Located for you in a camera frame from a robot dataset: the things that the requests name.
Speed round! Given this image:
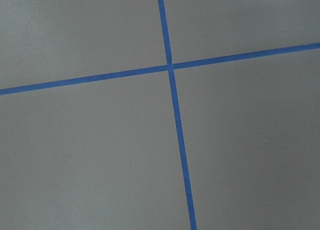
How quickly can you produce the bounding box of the blue tape strip crosswise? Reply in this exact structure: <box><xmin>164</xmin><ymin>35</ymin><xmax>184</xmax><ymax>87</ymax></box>
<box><xmin>0</xmin><ymin>42</ymin><xmax>320</xmax><ymax>96</ymax></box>

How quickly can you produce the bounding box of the blue tape strip lengthwise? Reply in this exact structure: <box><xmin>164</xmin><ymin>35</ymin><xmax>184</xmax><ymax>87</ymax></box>
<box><xmin>157</xmin><ymin>0</ymin><xmax>198</xmax><ymax>230</ymax></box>

